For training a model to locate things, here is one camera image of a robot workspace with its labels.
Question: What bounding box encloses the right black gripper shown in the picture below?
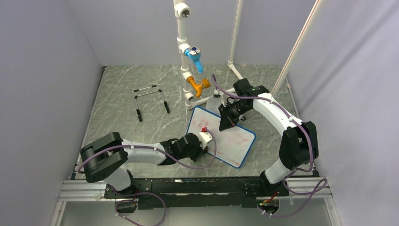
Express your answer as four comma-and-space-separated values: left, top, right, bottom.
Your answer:
218, 100, 251, 132

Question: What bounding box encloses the blue framed whiteboard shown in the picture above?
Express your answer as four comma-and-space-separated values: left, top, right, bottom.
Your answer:
187, 106, 256, 169

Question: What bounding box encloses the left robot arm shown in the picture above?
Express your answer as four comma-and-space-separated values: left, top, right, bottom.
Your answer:
77, 130, 215, 198

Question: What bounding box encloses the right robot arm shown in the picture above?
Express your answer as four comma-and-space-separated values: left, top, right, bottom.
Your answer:
212, 75, 319, 195

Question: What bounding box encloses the orange plastic tap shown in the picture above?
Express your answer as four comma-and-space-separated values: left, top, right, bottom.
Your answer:
187, 76, 210, 98

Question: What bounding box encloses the blue plastic tap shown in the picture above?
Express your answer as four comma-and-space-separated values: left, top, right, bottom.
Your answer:
184, 47, 204, 73

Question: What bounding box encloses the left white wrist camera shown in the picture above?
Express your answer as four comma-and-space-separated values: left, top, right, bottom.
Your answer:
198, 127, 215, 149

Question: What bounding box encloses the black wire whiteboard stand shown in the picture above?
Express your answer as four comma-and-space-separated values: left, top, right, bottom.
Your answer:
132, 84, 170, 122

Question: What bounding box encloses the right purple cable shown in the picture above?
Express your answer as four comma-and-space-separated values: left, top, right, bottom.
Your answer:
210, 73, 328, 218

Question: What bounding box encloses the purple cable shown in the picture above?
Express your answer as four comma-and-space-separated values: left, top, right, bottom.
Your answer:
210, 73, 328, 218
76, 129, 217, 226

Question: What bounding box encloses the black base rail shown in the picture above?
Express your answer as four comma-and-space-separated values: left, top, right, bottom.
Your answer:
104, 176, 281, 211

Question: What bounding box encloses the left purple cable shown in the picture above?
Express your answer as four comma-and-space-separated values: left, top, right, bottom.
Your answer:
76, 129, 217, 226

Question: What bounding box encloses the white PVC pipe frame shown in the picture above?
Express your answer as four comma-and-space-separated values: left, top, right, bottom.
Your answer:
173, 0, 325, 111

